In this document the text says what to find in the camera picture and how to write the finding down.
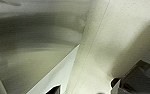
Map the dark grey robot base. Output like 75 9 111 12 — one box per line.
110 29 150 94

